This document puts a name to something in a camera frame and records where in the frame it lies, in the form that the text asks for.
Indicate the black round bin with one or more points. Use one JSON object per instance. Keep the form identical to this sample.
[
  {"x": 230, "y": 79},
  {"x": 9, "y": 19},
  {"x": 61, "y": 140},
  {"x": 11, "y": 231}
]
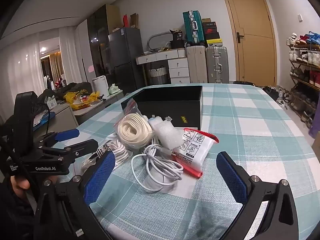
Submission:
[{"x": 243, "y": 83}]

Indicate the white desk with drawers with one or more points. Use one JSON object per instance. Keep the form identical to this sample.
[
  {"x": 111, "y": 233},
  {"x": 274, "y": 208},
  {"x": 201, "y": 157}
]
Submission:
[{"x": 177, "y": 67}]

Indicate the grey low cabinet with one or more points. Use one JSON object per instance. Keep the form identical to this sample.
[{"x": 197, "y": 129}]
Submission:
[{"x": 100, "y": 107}]

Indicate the teal suitcase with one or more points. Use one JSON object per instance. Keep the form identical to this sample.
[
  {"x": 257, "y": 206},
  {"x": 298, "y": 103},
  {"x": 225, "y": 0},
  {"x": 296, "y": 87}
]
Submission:
[{"x": 193, "y": 27}]

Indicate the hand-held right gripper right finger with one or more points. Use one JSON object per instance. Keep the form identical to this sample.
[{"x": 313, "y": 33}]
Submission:
[{"x": 231, "y": 177}]

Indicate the purple bag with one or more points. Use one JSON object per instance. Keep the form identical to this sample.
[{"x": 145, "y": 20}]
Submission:
[{"x": 315, "y": 130}]

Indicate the person's left forearm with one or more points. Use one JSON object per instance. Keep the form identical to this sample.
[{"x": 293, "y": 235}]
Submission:
[{"x": 15, "y": 212}]

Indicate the red and white packet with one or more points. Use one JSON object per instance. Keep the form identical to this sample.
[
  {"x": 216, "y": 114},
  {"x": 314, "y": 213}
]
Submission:
[{"x": 192, "y": 155}]

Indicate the shoe rack with shoes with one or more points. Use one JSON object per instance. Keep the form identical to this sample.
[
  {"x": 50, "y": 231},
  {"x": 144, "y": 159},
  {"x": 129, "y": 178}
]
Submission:
[{"x": 307, "y": 57}]

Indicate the beige suitcase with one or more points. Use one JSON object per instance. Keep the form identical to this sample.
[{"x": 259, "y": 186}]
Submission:
[{"x": 196, "y": 65}]

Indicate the white oval frame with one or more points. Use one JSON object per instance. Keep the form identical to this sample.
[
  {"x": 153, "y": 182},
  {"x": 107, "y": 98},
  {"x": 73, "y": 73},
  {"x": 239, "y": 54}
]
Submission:
[{"x": 150, "y": 41}]

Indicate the dark glossy cabinet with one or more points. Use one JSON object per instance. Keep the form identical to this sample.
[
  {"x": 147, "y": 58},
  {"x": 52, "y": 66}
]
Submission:
[{"x": 98, "y": 42}]

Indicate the white air purifier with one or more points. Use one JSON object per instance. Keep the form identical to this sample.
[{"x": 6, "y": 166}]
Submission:
[{"x": 100, "y": 86}]

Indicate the wooden shoe rack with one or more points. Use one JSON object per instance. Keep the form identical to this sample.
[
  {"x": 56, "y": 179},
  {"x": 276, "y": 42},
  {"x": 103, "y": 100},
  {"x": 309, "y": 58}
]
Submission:
[{"x": 296, "y": 80}]

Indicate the black shoe box white label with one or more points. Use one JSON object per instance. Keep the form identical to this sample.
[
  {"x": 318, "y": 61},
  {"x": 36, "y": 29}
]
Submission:
[{"x": 209, "y": 25}]

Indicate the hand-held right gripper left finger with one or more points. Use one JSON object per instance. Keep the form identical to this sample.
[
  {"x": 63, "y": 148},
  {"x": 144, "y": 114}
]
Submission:
[{"x": 100, "y": 177}]

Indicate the tan wooden door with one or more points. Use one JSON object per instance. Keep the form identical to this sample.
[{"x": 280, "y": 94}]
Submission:
[{"x": 255, "y": 42}]

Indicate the white curtain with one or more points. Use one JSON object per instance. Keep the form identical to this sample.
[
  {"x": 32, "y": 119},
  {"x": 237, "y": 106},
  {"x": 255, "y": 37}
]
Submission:
[{"x": 20, "y": 67}]

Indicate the grey refrigerator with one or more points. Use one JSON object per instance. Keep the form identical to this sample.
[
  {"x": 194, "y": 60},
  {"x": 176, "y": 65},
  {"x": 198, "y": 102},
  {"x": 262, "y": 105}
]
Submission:
[{"x": 125, "y": 55}]

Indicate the black cardboard box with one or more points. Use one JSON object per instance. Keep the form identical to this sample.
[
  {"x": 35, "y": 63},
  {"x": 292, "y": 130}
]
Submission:
[{"x": 162, "y": 105}]

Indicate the silver suitcase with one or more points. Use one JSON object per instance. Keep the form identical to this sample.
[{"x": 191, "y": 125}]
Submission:
[{"x": 217, "y": 65}]

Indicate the brown shoe box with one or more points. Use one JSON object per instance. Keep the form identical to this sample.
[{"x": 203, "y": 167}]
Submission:
[{"x": 206, "y": 20}]

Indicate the grey white laundry basket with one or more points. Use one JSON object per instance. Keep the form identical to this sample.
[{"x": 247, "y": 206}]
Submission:
[{"x": 158, "y": 76}]

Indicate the pile of dark clothes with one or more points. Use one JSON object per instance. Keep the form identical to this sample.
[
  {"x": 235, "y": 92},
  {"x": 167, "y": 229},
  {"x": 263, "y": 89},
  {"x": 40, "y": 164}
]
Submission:
[{"x": 72, "y": 87}]

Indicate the white bubble wrap piece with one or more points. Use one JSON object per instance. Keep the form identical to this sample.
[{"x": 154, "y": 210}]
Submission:
[{"x": 167, "y": 135}]

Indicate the black bag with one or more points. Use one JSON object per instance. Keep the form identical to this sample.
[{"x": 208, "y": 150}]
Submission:
[{"x": 177, "y": 40}]

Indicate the pale green tissue pack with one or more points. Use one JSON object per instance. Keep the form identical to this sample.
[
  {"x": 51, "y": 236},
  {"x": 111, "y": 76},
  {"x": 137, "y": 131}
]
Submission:
[{"x": 114, "y": 89}]

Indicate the plain black shoe box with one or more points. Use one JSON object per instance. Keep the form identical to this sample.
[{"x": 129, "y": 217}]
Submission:
[{"x": 212, "y": 36}]

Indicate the yellow plastic bag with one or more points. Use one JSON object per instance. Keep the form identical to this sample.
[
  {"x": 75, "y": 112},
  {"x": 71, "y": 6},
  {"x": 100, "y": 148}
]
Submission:
[{"x": 75, "y": 100}]

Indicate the brown cardboard box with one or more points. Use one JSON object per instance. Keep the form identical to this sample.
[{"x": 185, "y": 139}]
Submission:
[{"x": 134, "y": 20}]

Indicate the pile of sandals and sneakers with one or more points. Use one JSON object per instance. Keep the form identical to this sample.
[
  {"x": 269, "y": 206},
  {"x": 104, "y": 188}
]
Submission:
[{"x": 275, "y": 95}]

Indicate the red bottle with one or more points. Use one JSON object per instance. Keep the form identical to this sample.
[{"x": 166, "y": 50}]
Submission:
[{"x": 126, "y": 21}]

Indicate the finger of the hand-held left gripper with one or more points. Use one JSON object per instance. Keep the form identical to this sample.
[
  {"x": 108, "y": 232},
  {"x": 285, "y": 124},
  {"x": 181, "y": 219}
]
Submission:
[
  {"x": 66, "y": 135},
  {"x": 80, "y": 147}
]

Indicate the black yellow shoe box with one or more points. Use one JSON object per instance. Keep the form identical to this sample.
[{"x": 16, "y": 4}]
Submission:
[{"x": 213, "y": 42}]

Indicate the person's left hand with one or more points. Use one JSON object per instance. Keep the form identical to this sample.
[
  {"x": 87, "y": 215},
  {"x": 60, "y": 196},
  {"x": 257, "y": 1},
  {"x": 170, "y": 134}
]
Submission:
[{"x": 21, "y": 183}]

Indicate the black red shoe box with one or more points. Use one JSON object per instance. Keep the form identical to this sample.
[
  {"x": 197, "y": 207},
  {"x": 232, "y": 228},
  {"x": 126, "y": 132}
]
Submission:
[{"x": 210, "y": 30}]

